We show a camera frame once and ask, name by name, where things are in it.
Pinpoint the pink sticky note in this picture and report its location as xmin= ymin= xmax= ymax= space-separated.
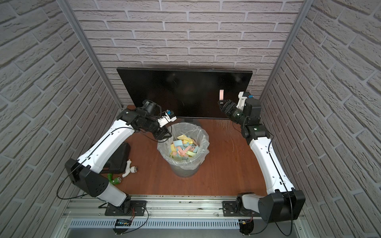
xmin=219 ymin=89 xmax=224 ymax=100

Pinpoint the clear plastic bin liner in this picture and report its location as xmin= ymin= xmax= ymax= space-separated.
xmin=157 ymin=123 xmax=210 ymax=171

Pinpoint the mesh waste bin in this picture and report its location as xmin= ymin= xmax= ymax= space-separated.
xmin=157 ymin=120 xmax=210 ymax=178

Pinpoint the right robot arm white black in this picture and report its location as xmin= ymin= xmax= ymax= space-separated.
xmin=218 ymin=95 xmax=306 ymax=223

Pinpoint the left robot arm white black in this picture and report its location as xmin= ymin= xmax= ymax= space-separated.
xmin=65 ymin=100 xmax=177 ymax=207

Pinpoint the pile of coloured sticky notes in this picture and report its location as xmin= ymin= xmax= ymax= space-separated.
xmin=169 ymin=134 xmax=200 ymax=161

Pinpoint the black AOC monitor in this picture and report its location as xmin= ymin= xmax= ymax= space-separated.
xmin=117 ymin=67 xmax=253 ymax=119

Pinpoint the white plastic pipe fitting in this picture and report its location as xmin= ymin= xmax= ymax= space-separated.
xmin=122 ymin=160 xmax=138 ymax=178

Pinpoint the green plastic fitting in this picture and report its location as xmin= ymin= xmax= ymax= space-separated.
xmin=107 ymin=173 xmax=122 ymax=185

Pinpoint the left small electronics board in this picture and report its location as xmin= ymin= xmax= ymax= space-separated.
xmin=113 ymin=219 xmax=133 ymax=235

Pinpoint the small electronics board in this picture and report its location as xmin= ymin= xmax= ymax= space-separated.
xmin=113 ymin=219 xmax=133 ymax=235
xmin=239 ymin=220 xmax=255 ymax=236

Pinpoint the right small electronics board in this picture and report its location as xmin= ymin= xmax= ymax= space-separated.
xmin=239 ymin=220 xmax=255 ymax=236

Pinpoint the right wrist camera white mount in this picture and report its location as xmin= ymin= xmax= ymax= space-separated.
xmin=237 ymin=91 xmax=254 ymax=110

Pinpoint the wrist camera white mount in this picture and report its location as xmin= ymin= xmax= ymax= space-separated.
xmin=237 ymin=91 xmax=254 ymax=110
xmin=157 ymin=110 xmax=177 ymax=128

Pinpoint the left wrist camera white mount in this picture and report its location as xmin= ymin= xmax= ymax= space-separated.
xmin=157 ymin=110 xmax=177 ymax=128

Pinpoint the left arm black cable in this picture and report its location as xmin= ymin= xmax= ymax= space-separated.
xmin=56 ymin=126 xmax=173 ymax=200

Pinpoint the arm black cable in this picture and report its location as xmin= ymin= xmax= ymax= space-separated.
xmin=56 ymin=126 xmax=173 ymax=200
xmin=232 ymin=121 xmax=294 ymax=238

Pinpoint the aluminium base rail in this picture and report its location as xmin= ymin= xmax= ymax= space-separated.
xmin=52 ymin=195 xmax=313 ymax=238

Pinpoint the aluminium corner frame post right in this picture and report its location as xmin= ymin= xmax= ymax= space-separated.
xmin=260 ymin=0 xmax=314 ymax=102

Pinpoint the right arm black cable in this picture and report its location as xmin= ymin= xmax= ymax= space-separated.
xmin=232 ymin=121 xmax=294 ymax=238

